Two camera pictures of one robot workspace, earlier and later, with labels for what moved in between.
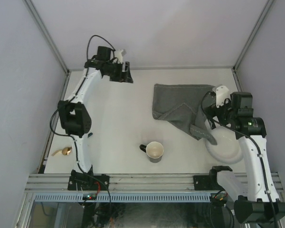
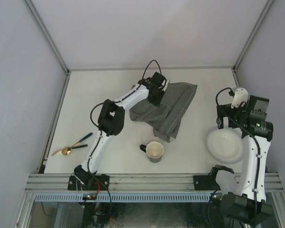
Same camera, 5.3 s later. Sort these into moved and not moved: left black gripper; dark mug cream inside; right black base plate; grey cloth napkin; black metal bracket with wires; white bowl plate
Moved: grey cloth napkin; left black gripper
Not moved: dark mug cream inside; white bowl plate; right black base plate; black metal bracket with wires
